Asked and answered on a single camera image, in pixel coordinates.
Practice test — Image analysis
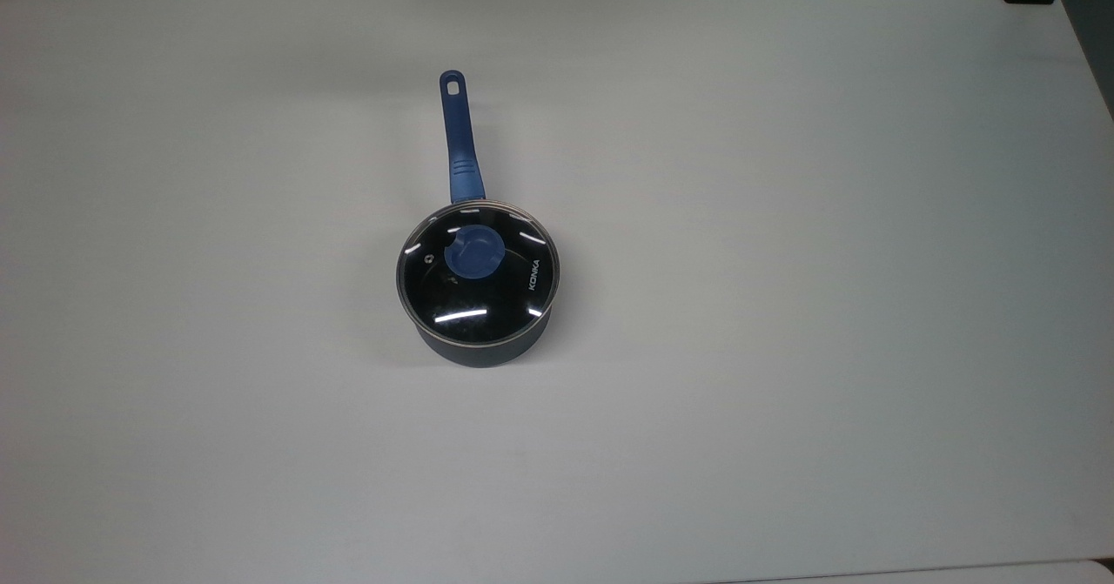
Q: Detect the glass lid with blue knob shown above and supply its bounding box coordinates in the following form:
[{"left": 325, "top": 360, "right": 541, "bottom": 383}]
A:
[{"left": 397, "top": 200, "right": 560, "bottom": 346}]

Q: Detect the saucepan with blue handle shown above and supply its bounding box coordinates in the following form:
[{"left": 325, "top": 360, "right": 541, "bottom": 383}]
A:
[{"left": 397, "top": 70, "right": 561, "bottom": 369}]

